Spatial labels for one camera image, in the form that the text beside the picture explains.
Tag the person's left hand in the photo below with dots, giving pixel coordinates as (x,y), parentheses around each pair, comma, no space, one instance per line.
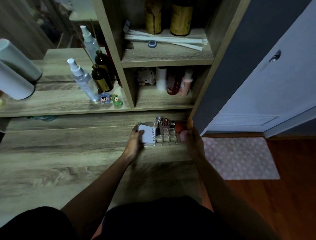
(132,146)

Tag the person's right hand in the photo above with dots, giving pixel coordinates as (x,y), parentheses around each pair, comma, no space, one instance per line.
(195,144)

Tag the person's left thumb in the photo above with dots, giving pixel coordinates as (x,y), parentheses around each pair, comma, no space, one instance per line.
(140,134)

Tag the person's right thumb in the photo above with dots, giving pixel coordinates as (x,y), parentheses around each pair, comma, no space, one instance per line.
(190,125)

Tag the clear acrylic cosmetics organizer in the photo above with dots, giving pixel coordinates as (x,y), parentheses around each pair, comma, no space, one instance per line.
(166,139)

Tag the person's left forearm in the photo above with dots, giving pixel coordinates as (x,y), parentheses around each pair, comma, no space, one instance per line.
(98,195)

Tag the person's right forearm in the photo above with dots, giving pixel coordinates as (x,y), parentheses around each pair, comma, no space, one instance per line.
(229,197)

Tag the white cosmetics box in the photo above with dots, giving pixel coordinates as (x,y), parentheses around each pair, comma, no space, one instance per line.
(148,133)

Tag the orange makeup sponge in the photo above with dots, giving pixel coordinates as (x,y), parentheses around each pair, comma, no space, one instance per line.
(179,127)

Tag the pink makeup sponge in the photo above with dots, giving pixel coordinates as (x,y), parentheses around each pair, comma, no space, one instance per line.
(184,136)

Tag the black lipstick tube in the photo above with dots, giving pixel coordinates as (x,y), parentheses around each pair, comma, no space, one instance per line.
(172,124)

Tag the silver lipstick tube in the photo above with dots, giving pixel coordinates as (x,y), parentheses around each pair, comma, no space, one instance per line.
(158,120)

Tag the red lipstick tube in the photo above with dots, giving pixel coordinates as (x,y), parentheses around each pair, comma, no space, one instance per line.
(165,123)

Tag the green cartoon figurine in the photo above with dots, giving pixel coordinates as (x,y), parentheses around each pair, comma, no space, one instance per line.
(117,100)

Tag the pink bottle with white cap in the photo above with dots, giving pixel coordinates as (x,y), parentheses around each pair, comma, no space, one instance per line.
(185,84)

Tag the red bottle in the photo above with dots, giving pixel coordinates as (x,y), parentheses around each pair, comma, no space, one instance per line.
(173,82)

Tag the blue cartoon figurine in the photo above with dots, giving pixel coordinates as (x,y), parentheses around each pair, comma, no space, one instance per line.
(104,98)

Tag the white tube bottle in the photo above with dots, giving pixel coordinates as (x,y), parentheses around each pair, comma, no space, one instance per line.
(161,79)

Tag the white plush toy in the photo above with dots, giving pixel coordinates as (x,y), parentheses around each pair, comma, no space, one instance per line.
(146,76)

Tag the pink dotted floor mat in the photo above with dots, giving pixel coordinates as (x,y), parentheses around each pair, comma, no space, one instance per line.
(239,158)

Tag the brown reed diffuser bottle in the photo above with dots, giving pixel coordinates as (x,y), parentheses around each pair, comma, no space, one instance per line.
(101,79)

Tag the wooden shelf unit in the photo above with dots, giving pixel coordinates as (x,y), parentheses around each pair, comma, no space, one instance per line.
(170,58)

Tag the clear spray bottle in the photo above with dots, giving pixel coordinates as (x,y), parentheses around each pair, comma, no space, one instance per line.
(85,82)

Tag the white door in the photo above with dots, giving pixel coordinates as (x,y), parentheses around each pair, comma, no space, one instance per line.
(271,94)

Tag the black shorts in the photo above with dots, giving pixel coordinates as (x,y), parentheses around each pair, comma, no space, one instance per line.
(158,220)

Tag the bundle of white sticks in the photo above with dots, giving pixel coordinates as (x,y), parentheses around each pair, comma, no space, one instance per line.
(167,39)

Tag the wide brown yellow-label bottle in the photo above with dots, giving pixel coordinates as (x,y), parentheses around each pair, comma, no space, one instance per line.
(181,18)

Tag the small blue packet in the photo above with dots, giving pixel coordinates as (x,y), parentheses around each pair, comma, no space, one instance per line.
(126,26)

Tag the slim brown yellow-label bottle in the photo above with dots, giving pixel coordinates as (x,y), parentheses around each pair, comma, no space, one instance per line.
(153,17)

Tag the white cylinder container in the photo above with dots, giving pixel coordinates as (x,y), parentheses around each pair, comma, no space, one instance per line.
(13,82)

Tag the wall mirror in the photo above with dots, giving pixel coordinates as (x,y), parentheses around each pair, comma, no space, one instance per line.
(49,32)

